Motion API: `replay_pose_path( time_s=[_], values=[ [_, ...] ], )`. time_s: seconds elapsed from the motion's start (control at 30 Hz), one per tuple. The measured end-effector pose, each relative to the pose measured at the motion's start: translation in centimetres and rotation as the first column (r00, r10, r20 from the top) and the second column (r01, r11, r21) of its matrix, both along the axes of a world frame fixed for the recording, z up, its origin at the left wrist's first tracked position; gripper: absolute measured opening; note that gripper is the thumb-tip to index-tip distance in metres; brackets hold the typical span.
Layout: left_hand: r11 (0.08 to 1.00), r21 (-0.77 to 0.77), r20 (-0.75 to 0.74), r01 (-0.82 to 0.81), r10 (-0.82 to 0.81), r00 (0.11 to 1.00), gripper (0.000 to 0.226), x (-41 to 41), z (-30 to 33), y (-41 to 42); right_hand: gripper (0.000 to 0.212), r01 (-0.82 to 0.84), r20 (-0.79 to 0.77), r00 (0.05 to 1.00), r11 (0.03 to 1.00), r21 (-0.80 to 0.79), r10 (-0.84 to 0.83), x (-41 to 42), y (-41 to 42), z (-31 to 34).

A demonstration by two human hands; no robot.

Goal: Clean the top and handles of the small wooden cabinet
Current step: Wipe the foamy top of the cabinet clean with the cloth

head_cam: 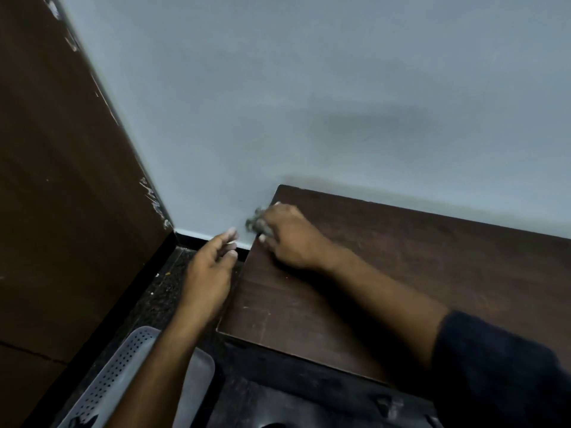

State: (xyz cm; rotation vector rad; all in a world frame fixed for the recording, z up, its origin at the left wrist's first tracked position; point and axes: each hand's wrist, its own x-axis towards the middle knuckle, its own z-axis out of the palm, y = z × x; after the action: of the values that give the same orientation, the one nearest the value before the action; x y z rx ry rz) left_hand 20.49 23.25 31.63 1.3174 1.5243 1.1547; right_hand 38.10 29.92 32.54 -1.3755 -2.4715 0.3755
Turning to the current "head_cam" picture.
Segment person's left hand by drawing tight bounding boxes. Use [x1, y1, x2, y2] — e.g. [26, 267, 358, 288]
[177, 226, 240, 322]

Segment white spray bottle black nozzle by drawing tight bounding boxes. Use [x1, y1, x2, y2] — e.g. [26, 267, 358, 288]
[67, 412, 101, 428]

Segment grey cleaning cloth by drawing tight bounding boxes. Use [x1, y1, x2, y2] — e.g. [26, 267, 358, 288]
[244, 207, 274, 239]

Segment person's left forearm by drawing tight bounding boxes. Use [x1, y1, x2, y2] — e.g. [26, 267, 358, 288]
[103, 306, 211, 428]

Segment white perforated plastic basket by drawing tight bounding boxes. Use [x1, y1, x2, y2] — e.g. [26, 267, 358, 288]
[55, 325, 217, 428]

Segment brown wooden cabinet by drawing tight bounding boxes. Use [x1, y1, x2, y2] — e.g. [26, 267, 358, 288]
[215, 184, 571, 428]

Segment person's right hand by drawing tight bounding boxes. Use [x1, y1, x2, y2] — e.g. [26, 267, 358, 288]
[253, 202, 333, 271]

